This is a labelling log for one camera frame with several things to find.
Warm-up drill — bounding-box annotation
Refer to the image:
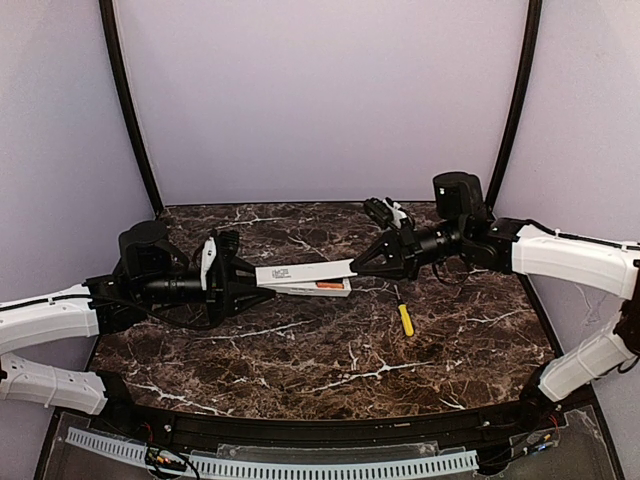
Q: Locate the black front table rail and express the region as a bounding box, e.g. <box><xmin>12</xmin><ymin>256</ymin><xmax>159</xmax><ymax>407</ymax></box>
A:
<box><xmin>90</xmin><ymin>402</ymin><xmax>523</xmax><ymax>451</ymax></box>

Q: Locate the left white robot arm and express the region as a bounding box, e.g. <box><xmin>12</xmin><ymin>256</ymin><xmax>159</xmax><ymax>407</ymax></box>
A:
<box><xmin>1</xmin><ymin>221</ymin><xmax>276</xmax><ymax>415</ymax></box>

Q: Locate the black frame post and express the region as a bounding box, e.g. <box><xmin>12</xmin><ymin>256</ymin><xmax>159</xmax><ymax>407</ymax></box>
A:
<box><xmin>485</xmin><ymin>0</ymin><xmax>543</xmax><ymax>212</ymax></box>
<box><xmin>98</xmin><ymin>0</ymin><xmax>164</xmax><ymax>216</ymax></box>

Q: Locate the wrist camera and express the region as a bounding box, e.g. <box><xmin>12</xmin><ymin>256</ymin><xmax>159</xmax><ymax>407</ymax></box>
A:
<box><xmin>200</xmin><ymin>230</ymin><xmax>239</xmax><ymax>291</ymax></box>
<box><xmin>363</xmin><ymin>197</ymin><xmax>415</xmax><ymax>231</ymax></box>

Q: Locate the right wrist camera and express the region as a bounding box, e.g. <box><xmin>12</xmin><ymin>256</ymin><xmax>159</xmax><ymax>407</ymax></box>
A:
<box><xmin>363</xmin><ymin>197</ymin><xmax>415</xmax><ymax>231</ymax></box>

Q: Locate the white slotted cable duct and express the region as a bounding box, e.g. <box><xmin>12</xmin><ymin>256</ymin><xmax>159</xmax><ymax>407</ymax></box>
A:
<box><xmin>65</xmin><ymin>427</ymin><xmax>479</xmax><ymax>479</ymax></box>

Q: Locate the yellow handled screwdriver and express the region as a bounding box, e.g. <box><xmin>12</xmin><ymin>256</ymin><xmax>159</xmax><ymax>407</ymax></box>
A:
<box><xmin>394</xmin><ymin>285</ymin><xmax>415</xmax><ymax>337</ymax></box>

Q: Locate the right black frame post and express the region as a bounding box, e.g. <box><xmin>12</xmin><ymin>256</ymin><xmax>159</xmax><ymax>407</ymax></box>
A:
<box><xmin>485</xmin><ymin>0</ymin><xmax>543</xmax><ymax>212</ymax></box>

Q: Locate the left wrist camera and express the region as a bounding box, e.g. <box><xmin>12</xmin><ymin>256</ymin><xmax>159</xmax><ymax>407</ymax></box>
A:
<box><xmin>200</xmin><ymin>230</ymin><xmax>239</xmax><ymax>291</ymax></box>

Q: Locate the white battery cover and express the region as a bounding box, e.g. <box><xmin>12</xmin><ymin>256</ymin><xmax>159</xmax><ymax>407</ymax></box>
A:
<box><xmin>255</xmin><ymin>259</ymin><xmax>357</xmax><ymax>287</ymax></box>

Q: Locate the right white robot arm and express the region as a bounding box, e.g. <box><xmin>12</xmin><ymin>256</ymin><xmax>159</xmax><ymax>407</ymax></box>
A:
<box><xmin>350</xmin><ymin>172</ymin><xmax>639</xmax><ymax>405</ymax></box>

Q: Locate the left black frame post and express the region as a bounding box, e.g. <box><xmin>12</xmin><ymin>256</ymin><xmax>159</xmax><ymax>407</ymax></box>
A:
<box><xmin>98</xmin><ymin>0</ymin><xmax>164</xmax><ymax>216</ymax></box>

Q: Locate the white remote control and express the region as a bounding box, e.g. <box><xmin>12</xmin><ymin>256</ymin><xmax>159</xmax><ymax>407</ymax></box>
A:
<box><xmin>261</xmin><ymin>278</ymin><xmax>352</xmax><ymax>298</ymax></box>

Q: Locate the orange battery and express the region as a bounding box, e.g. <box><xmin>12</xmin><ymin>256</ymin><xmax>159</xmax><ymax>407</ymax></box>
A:
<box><xmin>316</xmin><ymin>282</ymin><xmax>345</xmax><ymax>290</ymax></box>

